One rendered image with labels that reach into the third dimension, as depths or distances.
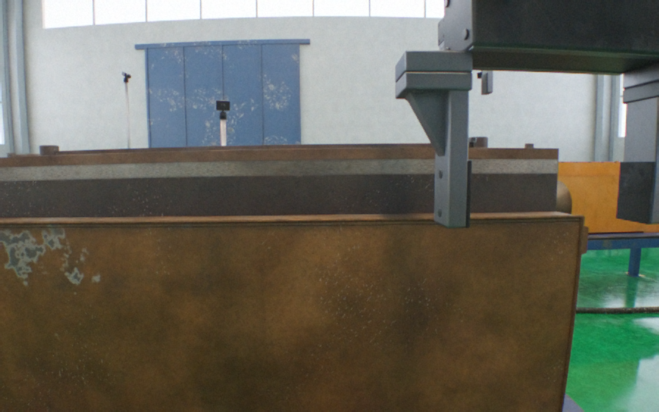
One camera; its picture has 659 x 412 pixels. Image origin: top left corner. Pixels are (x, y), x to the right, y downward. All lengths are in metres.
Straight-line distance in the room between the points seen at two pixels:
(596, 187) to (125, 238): 4.02
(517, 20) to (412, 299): 0.53
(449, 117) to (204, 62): 10.51
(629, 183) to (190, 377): 0.74
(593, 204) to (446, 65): 3.99
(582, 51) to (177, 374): 0.77
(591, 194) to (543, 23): 3.94
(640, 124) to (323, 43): 10.20
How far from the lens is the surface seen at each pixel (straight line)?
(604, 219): 4.28
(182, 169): 0.74
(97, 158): 0.83
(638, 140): 0.29
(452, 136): 0.21
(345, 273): 0.63
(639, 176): 0.29
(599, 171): 4.29
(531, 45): 0.23
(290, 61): 10.19
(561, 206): 0.96
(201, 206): 0.73
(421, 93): 0.21
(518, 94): 11.61
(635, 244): 4.26
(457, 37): 0.23
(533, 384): 0.85
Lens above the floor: 1.32
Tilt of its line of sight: 6 degrees down
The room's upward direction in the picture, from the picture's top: 1 degrees counter-clockwise
